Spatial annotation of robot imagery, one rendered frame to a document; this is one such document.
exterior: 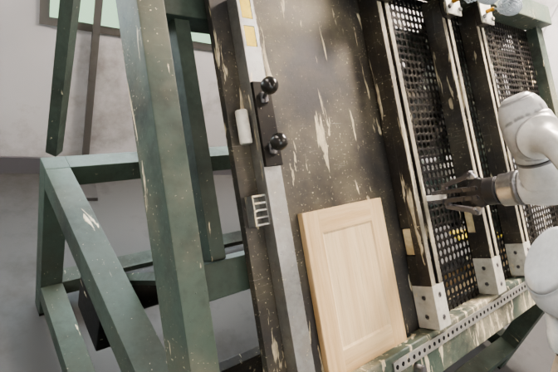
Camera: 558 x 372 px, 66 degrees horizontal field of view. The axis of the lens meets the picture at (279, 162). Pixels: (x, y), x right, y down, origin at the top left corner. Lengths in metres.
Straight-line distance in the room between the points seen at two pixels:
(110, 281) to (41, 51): 1.88
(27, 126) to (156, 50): 2.31
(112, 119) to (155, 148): 2.31
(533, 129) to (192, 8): 0.82
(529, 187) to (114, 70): 2.50
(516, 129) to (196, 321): 0.80
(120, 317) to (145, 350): 0.12
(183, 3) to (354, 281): 0.81
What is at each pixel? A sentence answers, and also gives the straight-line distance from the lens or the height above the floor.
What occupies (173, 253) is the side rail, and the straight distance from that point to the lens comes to 0.85.
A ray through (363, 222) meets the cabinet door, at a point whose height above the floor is 1.16.
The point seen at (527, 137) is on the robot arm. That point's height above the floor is 1.54.
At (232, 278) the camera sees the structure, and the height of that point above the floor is 1.08.
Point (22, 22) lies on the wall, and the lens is 2.94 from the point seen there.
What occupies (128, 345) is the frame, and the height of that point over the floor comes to 0.79.
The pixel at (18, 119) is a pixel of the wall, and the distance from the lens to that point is 3.15.
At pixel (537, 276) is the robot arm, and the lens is 0.63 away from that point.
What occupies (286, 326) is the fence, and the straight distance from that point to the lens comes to 1.03.
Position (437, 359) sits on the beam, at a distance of 1.44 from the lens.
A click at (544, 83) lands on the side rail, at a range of 2.61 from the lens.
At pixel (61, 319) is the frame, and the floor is 0.18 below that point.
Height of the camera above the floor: 1.75
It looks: 26 degrees down
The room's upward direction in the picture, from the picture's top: 17 degrees clockwise
